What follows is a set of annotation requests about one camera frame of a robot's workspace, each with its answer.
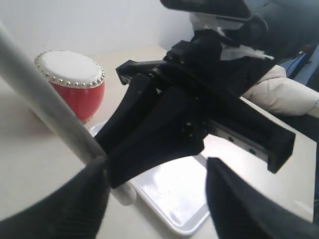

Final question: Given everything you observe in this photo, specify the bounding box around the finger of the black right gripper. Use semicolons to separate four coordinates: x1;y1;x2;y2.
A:
94;74;159;154

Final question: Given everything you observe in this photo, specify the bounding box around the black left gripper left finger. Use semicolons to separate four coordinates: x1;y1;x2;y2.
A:
0;156;110;239

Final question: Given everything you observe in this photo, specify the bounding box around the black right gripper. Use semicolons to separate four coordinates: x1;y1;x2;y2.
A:
109;30;296;188

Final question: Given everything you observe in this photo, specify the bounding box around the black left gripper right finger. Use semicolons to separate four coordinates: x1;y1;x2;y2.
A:
206;157;319;239

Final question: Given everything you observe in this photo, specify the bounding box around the white drumstick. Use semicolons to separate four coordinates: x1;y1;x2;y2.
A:
0;19;137;206

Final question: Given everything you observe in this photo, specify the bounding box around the small red drum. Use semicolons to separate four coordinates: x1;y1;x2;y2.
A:
34;50;105;123

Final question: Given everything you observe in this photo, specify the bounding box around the white plastic tray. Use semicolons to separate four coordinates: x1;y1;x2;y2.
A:
88;121;211;237

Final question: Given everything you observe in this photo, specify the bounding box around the person in white jacket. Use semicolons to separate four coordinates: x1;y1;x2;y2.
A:
243;65;319;118

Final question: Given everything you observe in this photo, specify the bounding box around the blue object in background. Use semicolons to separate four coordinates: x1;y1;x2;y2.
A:
280;45;319;91

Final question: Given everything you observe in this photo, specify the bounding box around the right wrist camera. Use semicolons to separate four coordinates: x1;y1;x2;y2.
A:
161;0;268;46

